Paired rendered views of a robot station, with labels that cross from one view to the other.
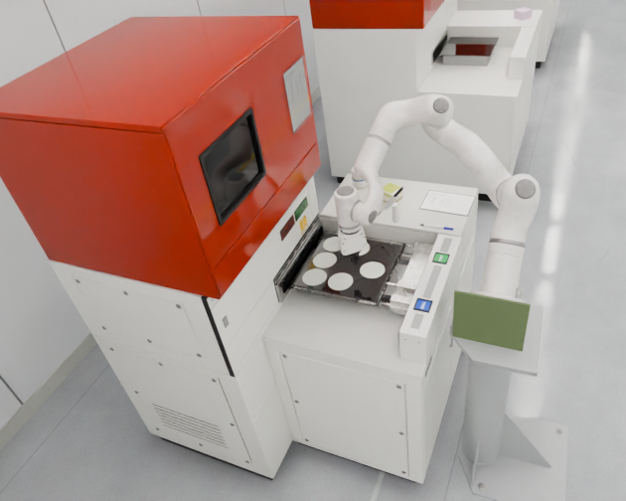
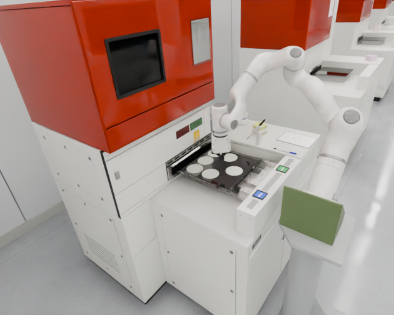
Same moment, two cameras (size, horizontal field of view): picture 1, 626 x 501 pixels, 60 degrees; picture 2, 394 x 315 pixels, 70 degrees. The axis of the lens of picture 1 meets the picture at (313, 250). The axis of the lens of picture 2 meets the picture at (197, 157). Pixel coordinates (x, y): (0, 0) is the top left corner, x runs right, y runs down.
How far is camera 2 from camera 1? 0.65 m
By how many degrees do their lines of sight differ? 12
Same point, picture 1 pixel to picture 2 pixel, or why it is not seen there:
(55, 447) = (33, 250)
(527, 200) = (351, 125)
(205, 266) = (100, 125)
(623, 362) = not seen: outside the picture
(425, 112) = (284, 57)
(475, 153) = (316, 90)
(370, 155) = (241, 84)
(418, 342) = (249, 219)
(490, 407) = (303, 288)
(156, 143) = (68, 15)
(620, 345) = not seen: outside the picture
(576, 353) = (379, 271)
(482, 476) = not seen: outside the picture
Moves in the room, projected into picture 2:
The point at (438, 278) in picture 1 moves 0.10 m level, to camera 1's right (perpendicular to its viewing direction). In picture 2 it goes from (276, 180) to (297, 181)
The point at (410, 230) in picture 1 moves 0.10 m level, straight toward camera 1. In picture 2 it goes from (266, 150) to (264, 159)
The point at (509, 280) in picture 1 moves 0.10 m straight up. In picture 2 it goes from (328, 185) to (333, 165)
